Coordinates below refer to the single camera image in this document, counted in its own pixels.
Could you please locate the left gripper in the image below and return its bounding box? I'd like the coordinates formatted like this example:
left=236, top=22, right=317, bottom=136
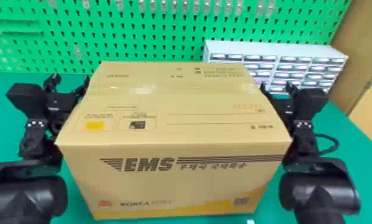
left=43, top=73, right=91, bottom=136

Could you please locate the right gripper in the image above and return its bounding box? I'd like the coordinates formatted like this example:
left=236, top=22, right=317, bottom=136
left=260, top=81, right=299, bottom=133

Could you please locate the cardboard box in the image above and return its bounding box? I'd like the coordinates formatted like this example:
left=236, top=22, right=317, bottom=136
left=54, top=60, right=293, bottom=221

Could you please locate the white drawer cabinet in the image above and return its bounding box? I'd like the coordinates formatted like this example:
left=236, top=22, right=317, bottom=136
left=202, top=39, right=349, bottom=97

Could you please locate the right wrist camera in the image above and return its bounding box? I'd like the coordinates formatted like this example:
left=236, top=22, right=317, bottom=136
left=293, top=88, right=330, bottom=122

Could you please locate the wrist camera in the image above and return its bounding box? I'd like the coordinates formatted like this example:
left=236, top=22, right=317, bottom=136
left=5, top=82, right=49, bottom=120
left=293, top=88, right=330, bottom=122

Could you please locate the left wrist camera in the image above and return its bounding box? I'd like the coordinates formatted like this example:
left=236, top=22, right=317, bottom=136
left=5, top=82, right=49, bottom=120

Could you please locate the black cable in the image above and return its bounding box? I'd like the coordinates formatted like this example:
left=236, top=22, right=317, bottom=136
left=314, top=133, right=340, bottom=157

